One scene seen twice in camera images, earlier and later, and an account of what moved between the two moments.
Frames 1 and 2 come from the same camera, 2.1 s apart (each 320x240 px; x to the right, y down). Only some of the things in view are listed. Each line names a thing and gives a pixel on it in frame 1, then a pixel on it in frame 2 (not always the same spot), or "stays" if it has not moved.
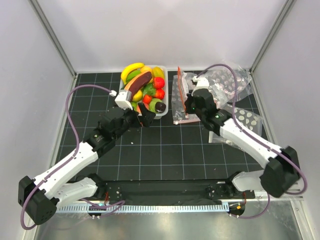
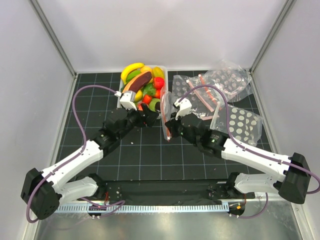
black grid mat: (166, 150) stays
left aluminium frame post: (53, 35) stays
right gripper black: (190, 98) -> (172, 125)
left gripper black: (146, 116) stays
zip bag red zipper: (180, 89) -> (167, 100)
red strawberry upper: (158, 82) stays
